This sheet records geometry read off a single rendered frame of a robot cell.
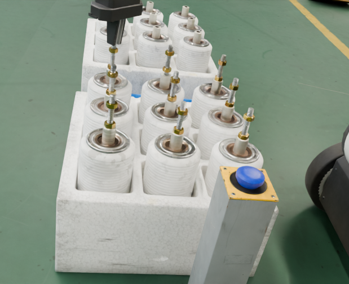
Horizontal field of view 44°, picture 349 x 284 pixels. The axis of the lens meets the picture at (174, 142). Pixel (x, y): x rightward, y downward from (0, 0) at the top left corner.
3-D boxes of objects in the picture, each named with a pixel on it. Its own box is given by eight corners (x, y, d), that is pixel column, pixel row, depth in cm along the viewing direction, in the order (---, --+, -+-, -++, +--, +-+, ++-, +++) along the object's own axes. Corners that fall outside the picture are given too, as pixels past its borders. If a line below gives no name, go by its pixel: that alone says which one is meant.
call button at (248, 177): (257, 177, 63) (260, 165, 62) (264, 195, 60) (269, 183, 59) (230, 174, 62) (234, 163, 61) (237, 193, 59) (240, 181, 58)
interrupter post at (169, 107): (171, 118, 86) (173, 103, 84) (160, 114, 87) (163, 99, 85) (176, 114, 88) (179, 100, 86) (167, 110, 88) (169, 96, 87)
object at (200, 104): (217, 171, 104) (235, 105, 95) (178, 163, 104) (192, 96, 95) (219, 150, 112) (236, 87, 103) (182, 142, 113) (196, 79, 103)
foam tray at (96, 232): (217, 163, 120) (233, 105, 110) (253, 277, 88) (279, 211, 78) (73, 152, 113) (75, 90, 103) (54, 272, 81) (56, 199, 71)
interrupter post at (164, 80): (159, 84, 98) (161, 71, 96) (169, 87, 98) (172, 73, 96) (157, 88, 96) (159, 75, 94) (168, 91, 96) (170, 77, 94)
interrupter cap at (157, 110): (175, 128, 83) (175, 125, 82) (142, 114, 86) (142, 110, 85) (194, 114, 89) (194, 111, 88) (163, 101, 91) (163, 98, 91)
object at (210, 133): (193, 201, 94) (210, 130, 84) (182, 173, 101) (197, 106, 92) (234, 200, 96) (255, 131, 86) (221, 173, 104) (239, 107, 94)
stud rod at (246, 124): (237, 143, 79) (247, 107, 75) (241, 143, 79) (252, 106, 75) (239, 146, 78) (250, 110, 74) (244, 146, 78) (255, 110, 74)
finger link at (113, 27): (107, 41, 90) (109, 12, 87) (118, 46, 89) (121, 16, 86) (101, 42, 89) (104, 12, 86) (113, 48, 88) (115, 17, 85)
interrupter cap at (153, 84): (150, 77, 100) (151, 74, 100) (182, 84, 100) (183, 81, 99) (143, 91, 94) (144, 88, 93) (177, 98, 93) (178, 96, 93)
